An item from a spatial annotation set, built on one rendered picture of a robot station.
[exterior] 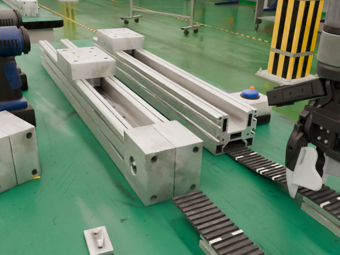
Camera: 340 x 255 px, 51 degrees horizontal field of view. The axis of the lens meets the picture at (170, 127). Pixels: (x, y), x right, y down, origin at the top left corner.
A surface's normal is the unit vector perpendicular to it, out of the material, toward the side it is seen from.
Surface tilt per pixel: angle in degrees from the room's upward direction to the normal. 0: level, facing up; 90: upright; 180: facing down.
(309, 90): 87
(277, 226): 0
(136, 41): 90
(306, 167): 80
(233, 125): 0
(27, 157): 90
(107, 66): 90
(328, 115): 0
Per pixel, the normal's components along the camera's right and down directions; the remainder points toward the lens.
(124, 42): 0.47, 0.39
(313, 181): -0.86, 0.00
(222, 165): 0.04, -0.91
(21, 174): 0.75, 0.30
